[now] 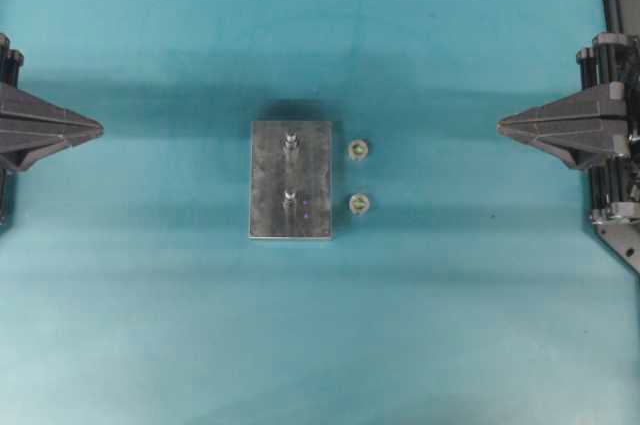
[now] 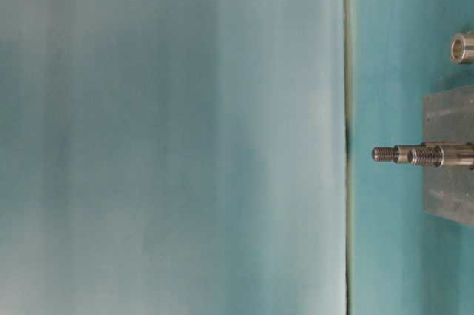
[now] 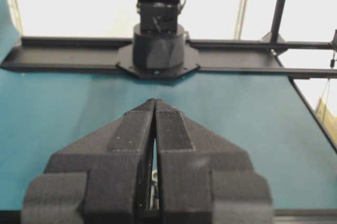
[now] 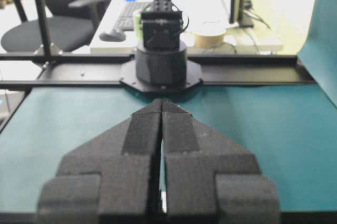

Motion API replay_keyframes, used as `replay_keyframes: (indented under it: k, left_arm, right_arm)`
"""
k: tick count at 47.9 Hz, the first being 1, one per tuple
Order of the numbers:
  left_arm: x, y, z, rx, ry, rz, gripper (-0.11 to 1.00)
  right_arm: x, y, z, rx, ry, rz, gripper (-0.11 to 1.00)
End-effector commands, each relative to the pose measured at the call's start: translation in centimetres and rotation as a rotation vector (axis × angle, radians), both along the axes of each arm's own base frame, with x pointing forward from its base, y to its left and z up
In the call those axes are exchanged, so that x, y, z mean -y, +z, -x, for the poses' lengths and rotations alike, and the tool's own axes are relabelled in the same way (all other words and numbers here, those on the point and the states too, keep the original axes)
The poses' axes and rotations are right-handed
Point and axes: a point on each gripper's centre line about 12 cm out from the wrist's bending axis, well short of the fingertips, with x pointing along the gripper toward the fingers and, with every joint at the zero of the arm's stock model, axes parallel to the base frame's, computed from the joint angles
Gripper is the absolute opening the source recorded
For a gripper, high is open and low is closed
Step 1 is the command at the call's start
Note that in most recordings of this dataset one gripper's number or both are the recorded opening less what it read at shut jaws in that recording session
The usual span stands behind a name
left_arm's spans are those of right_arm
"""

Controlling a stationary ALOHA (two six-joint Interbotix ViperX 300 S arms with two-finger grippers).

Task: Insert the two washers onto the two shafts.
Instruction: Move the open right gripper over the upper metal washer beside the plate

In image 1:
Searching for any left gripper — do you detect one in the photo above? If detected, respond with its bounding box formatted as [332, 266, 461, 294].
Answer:
[0, 32, 105, 226]

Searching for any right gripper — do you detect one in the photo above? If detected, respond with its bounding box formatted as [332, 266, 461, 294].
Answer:
[497, 33, 639, 223]

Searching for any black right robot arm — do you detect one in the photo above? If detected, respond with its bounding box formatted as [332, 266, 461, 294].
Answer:
[497, 0, 639, 270]

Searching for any far steel shaft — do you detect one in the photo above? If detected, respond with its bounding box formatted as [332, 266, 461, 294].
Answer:
[283, 131, 300, 154]

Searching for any steel shaft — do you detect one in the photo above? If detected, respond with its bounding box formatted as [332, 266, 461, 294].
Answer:
[282, 189, 298, 216]
[283, 131, 300, 154]

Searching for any near steel shaft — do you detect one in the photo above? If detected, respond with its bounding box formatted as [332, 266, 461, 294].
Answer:
[282, 189, 298, 216]

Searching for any grey metal base block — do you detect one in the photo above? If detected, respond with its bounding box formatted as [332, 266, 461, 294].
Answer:
[248, 120, 332, 240]

